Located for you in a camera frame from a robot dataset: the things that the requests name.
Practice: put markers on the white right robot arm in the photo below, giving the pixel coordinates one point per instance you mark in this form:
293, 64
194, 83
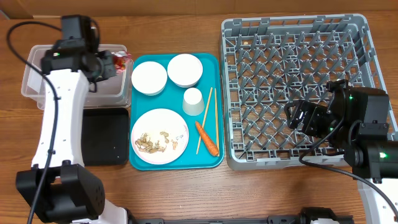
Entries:
354, 123

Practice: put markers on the right wooden chopstick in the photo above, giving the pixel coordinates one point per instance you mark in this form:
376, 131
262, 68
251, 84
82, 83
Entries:
216, 124

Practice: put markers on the black tray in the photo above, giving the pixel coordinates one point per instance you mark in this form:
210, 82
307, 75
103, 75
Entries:
105, 136

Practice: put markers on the white cup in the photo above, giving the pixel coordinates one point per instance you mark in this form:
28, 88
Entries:
193, 103

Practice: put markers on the clear plastic bin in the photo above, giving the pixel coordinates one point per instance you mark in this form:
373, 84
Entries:
114, 92

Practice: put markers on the grey dishwasher rack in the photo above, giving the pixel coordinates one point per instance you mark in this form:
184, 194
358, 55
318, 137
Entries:
267, 62

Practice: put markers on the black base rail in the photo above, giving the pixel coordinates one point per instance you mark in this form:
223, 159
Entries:
307, 215

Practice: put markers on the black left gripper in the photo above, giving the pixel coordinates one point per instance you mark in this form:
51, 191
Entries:
111, 72

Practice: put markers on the left wooden chopstick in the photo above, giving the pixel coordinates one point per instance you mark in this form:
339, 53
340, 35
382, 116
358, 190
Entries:
204, 118

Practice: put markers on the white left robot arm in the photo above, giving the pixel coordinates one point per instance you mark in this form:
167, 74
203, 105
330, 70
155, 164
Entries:
58, 187

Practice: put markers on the pink bowl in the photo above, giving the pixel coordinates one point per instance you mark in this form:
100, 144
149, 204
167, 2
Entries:
185, 70

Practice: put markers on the pale green bowl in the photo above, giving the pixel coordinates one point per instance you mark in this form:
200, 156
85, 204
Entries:
149, 78

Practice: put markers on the orange carrot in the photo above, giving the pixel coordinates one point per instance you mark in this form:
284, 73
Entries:
210, 145

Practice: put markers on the red foil wrapper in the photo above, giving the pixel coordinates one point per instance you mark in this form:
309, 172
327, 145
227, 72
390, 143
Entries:
121, 60

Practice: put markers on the teal serving tray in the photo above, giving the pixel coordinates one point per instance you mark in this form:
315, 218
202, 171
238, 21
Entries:
171, 97

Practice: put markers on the wooden chopstick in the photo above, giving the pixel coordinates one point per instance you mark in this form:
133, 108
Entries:
216, 124
204, 118

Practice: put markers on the white plate with food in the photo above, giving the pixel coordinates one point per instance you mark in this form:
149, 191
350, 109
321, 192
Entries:
159, 136

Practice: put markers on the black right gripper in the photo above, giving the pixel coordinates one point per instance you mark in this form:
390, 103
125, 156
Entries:
315, 117

